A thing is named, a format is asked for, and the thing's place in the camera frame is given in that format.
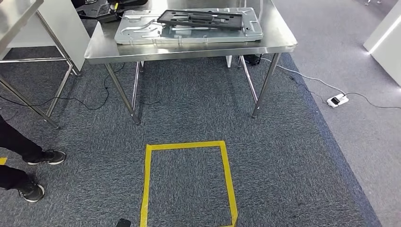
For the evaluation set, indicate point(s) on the black plastic plate part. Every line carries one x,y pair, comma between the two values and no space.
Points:
200,19

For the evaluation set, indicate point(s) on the stainless steel workbench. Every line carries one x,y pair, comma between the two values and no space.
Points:
188,51

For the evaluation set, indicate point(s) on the black robot body part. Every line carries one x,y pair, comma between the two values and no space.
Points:
123,223

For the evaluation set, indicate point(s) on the black power adapter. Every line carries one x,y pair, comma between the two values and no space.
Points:
252,59

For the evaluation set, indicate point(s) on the yellow floor tape square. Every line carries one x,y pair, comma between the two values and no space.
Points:
147,188

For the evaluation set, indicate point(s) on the stamped sheet metal panel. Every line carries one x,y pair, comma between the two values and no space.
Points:
141,36

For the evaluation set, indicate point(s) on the black controller with antenna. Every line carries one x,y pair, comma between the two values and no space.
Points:
108,14

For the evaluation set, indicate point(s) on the white power strip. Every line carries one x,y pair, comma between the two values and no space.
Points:
338,100

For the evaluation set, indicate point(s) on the white cabinet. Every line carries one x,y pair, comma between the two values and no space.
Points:
72,28

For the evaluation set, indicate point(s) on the person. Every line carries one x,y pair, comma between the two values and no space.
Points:
18,144

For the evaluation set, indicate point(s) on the white lit display plinth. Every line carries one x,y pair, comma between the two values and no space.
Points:
388,47

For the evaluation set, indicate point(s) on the stainless steel side table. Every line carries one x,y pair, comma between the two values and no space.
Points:
12,15

